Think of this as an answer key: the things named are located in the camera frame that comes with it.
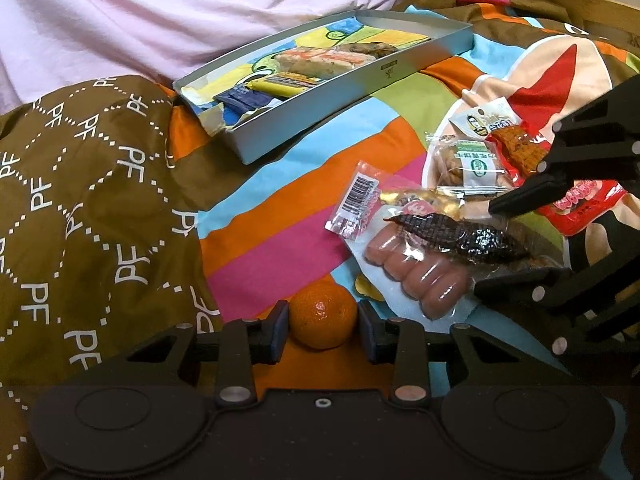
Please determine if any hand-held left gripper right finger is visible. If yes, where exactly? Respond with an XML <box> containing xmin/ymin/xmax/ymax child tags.
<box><xmin>356</xmin><ymin>300</ymin><xmax>544</xmax><ymax>407</ymax></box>

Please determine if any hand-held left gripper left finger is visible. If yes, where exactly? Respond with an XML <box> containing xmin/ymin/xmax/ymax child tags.
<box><xmin>112</xmin><ymin>300</ymin><xmax>292</xmax><ymax>409</ymax></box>

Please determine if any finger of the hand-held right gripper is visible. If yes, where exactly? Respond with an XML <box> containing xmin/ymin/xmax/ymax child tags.
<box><xmin>488</xmin><ymin>74</ymin><xmax>640</xmax><ymax>218</ymax></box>
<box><xmin>471</xmin><ymin>231</ymin><xmax>640</xmax><ymax>359</ymax></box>

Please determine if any orange tangerine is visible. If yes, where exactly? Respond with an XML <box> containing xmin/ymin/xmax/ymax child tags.
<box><xmin>289</xmin><ymin>280</ymin><xmax>360</xmax><ymax>351</ymax></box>

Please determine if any red chicken snack packet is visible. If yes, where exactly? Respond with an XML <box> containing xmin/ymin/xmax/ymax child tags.
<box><xmin>446</xmin><ymin>100</ymin><xmax>628</xmax><ymax>238</ymax></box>

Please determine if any green label bun packet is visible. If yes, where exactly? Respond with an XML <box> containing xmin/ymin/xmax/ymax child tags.
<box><xmin>424</xmin><ymin>132</ymin><xmax>523</xmax><ymax>198</ymax></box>

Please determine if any clear sausage packet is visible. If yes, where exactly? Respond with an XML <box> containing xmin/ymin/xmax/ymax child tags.
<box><xmin>325</xmin><ymin>160</ymin><xmax>478</xmax><ymax>322</ymax></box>

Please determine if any golden dark meat packet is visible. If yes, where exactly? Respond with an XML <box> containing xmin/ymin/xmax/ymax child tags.
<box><xmin>380</xmin><ymin>186</ymin><xmax>533</xmax><ymax>268</ymax></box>

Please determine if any clear meatball packet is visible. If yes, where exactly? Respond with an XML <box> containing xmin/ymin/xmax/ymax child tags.
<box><xmin>337</xmin><ymin>40</ymin><xmax>403</xmax><ymax>60</ymax></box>

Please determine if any grey box with cartoon drawing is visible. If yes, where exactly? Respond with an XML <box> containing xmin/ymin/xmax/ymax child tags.
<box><xmin>172</xmin><ymin>8</ymin><xmax>473</xmax><ymax>166</ymax></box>

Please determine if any blue snack packet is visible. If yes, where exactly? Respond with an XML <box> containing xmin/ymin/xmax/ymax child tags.
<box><xmin>214</xmin><ymin>86</ymin><xmax>273</xmax><ymax>112</ymax></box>

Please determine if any orange white cake bar packet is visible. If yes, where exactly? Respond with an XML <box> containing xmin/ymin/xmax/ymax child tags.
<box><xmin>272</xmin><ymin>46</ymin><xmax>378</xmax><ymax>82</ymax></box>

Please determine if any yellow candy packet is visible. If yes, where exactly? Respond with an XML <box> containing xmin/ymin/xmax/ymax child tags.
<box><xmin>244</xmin><ymin>71</ymin><xmax>323</xmax><ymax>100</ymax></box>

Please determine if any colourful cartoon printed blanket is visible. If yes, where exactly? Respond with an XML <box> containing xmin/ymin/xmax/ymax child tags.
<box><xmin>165</xmin><ymin>0</ymin><xmax>640</xmax><ymax>480</ymax></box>

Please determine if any brown patterned blanket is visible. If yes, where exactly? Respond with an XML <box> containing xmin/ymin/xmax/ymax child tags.
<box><xmin>0</xmin><ymin>74</ymin><xmax>226</xmax><ymax>480</ymax></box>

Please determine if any pink bed sheet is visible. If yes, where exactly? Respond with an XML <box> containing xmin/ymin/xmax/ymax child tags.
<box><xmin>0</xmin><ymin>0</ymin><xmax>451</xmax><ymax>116</ymax></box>

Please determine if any wooden bed frame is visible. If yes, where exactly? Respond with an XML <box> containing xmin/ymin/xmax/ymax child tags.
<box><xmin>582</xmin><ymin>0</ymin><xmax>640</xmax><ymax>51</ymax></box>

